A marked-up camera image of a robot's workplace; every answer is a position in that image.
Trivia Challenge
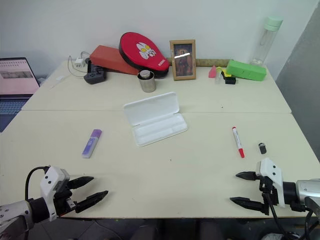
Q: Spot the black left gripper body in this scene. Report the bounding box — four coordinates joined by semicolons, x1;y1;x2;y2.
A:
52;180;79;218

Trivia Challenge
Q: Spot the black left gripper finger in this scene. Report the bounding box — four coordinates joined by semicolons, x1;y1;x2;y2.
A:
74;190;109;214
67;176;95;190

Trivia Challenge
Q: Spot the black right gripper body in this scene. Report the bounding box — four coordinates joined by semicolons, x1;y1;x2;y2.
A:
258;176;280;217

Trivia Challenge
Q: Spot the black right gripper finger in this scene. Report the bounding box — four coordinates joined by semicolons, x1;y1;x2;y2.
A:
229;196;266;213
235;171;263;182

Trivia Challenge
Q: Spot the white plastic case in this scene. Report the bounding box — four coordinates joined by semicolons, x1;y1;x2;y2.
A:
123;91;189;148

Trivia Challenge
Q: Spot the red paddle case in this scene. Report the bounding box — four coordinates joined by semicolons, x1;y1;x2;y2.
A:
118;31;171;79

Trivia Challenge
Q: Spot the red and white marker pen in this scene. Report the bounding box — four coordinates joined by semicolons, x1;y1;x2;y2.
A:
231;126;246;159

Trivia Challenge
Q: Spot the purple eraser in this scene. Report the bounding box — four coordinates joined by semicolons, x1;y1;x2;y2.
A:
81;128;103;159

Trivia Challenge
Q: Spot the small clear tube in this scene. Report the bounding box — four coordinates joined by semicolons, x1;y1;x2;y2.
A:
214;66;223;85

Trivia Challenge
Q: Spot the green foam block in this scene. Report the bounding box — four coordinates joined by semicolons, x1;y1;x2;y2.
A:
225;59;268;82

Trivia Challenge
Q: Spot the pink triangular piece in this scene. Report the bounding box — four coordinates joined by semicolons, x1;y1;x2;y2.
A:
207;64;218;79

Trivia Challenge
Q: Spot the dark grey power strip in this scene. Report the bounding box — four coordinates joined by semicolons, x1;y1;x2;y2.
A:
83;59;107;85

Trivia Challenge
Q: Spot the laptop computer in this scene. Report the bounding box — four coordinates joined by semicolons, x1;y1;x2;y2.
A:
0;57;41;133

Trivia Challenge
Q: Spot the olive rolled mat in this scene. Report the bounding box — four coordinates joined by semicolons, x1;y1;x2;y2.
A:
165;57;232;68

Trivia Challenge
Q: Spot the silver metal tin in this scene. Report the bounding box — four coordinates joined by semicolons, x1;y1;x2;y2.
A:
136;69;157;94

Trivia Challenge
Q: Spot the red cardboard box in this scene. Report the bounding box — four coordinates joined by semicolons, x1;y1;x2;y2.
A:
89;44;141;76

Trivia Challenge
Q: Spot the clear bottle with green lid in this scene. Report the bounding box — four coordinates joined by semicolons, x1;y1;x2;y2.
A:
250;16;284;66

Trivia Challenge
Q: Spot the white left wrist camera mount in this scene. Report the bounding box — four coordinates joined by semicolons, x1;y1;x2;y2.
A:
39;165;71;222

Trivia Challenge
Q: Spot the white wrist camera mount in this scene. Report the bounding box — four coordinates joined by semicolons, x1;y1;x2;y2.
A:
39;165;71;222
255;157;286;209

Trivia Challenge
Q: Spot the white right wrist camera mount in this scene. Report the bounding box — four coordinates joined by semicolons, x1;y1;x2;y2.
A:
255;157;286;209

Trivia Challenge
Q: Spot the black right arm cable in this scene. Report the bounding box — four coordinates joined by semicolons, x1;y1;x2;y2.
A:
264;192;315;240

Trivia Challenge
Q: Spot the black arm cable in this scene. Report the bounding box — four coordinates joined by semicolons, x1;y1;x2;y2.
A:
24;165;51;202
264;192;315;240

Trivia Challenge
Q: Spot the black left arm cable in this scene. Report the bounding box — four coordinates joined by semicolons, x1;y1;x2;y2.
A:
24;165;51;202

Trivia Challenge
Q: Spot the white charger cable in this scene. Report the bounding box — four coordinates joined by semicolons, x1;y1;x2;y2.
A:
67;51;91;80

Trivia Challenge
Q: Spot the wooden picture frame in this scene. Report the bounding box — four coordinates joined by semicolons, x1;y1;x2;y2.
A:
169;39;197;82

